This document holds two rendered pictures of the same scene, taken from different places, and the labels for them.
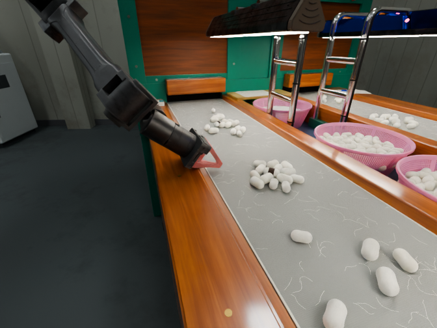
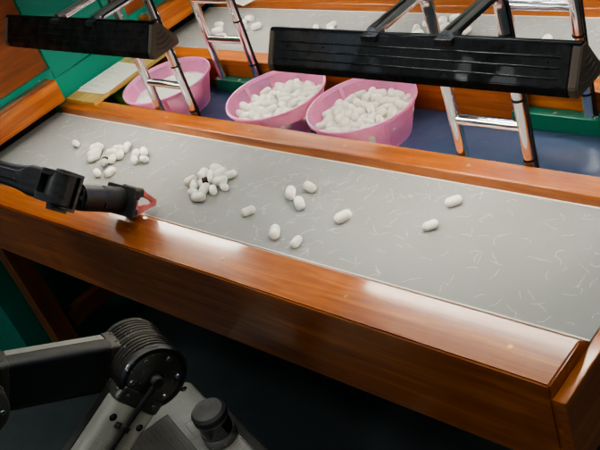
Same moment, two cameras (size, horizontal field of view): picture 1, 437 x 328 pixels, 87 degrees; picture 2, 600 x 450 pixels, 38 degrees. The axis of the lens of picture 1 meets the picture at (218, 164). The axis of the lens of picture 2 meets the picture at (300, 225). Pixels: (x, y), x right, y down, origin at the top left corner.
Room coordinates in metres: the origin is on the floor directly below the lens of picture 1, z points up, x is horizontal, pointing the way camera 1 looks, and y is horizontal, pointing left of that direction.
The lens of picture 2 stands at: (-1.25, 0.32, 1.70)
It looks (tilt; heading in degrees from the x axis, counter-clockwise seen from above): 33 degrees down; 340
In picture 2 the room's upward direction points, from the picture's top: 21 degrees counter-clockwise
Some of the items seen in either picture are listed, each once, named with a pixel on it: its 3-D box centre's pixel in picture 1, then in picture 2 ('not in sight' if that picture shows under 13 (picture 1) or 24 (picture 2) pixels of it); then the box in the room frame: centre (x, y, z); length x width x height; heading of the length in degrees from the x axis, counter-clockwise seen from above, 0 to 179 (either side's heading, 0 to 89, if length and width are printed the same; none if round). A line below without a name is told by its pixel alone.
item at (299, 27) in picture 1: (245, 21); (79, 31); (0.83, -0.08, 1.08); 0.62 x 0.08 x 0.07; 18
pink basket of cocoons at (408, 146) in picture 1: (356, 150); (280, 107); (0.66, -0.43, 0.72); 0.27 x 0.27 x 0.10
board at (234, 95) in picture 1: (259, 94); (120, 73); (1.28, -0.23, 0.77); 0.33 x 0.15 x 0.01; 108
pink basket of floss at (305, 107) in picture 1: (280, 113); (171, 93); (1.08, -0.29, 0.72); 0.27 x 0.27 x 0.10
